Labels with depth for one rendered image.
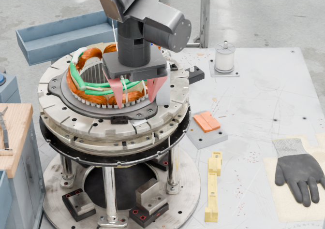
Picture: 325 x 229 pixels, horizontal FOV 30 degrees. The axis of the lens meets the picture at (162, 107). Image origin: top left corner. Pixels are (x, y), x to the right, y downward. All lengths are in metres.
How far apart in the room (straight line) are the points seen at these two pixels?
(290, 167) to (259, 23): 2.20
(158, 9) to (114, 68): 0.14
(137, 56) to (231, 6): 2.83
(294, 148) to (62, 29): 0.68
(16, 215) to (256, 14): 2.73
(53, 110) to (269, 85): 0.80
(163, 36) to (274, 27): 2.71
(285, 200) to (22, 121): 0.64
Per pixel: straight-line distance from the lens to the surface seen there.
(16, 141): 1.22
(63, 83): 1.29
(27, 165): 1.33
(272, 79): 1.86
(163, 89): 1.20
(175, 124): 1.23
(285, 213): 1.46
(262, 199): 1.49
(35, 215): 1.42
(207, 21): 3.11
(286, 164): 1.56
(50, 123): 1.26
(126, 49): 1.03
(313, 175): 1.54
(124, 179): 1.51
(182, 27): 0.97
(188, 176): 1.49
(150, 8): 0.97
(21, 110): 1.30
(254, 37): 3.54
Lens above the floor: 1.86
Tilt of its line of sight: 39 degrees down
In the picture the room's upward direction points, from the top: 1 degrees counter-clockwise
